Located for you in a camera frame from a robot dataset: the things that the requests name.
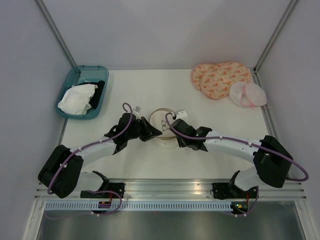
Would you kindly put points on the white slotted cable duct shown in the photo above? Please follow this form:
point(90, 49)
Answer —
point(90, 205)

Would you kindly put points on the white cloth in bin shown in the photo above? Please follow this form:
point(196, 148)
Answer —
point(76, 99)

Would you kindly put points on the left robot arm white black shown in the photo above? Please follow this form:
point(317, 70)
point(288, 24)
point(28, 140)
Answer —
point(62, 170)

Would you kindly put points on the left aluminium frame post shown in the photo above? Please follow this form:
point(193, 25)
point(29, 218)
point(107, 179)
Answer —
point(55, 31)

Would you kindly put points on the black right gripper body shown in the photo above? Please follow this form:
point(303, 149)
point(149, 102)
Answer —
point(182, 142)

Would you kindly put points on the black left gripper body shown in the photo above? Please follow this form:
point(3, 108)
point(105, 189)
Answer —
point(139, 130)

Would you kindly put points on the aluminium front rail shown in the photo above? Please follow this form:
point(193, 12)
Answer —
point(198, 190)

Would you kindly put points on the right side aluminium rail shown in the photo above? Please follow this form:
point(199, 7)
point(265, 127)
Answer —
point(271, 125)

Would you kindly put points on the teal plastic bin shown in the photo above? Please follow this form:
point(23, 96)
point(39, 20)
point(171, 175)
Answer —
point(79, 75)

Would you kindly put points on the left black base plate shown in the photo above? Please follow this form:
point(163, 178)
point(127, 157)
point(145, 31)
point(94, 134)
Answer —
point(111, 190)

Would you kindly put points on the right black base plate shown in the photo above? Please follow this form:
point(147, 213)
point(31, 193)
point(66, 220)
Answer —
point(224, 191)

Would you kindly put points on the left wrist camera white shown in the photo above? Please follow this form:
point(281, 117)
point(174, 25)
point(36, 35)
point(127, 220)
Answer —
point(137, 112)

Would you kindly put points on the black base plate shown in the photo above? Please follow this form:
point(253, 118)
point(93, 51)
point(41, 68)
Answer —
point(111, 190)
point(224, 191)

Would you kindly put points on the right aluminium frame post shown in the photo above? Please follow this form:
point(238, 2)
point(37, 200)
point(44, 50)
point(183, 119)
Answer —
point(276, 33)

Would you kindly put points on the pink trimmed mesh laundry bag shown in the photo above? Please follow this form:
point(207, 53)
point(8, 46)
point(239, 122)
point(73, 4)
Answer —
point(247, 94)

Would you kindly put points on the black garment in bin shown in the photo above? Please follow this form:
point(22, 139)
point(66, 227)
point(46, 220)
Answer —
point(98, 88)

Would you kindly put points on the orange floral laundry bag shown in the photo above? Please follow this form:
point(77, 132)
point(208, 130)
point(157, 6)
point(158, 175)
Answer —
point(214, 80)

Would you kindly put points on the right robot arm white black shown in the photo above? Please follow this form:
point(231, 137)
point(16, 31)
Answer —
point(241, 148)

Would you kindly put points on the aluminium frame post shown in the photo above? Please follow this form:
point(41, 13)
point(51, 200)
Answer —
point(55, 31)
point(276, 33)

